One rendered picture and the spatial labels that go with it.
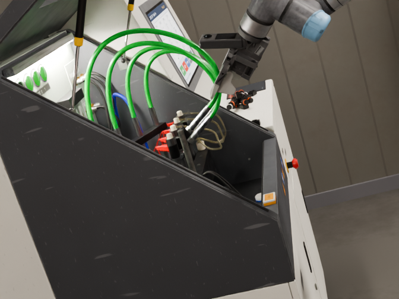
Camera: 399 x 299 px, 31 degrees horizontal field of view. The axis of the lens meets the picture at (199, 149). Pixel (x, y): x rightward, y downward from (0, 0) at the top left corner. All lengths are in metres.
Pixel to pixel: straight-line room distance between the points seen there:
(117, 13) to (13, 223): 0.82
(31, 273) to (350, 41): 2.53
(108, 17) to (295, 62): 1.80
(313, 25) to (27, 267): 0.91
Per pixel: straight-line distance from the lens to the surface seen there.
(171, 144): 1.97
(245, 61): 1.84
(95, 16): 2.31
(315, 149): 4.04
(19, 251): 1.80
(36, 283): 1.83
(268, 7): 1.77
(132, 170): 1.65
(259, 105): 2.61
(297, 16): 1.76
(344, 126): 4.02
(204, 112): 1.94
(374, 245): 3.58
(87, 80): 1.97
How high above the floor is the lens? 1.60
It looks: 16 degrees down
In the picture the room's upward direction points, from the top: 17 degrees counter-clockwise
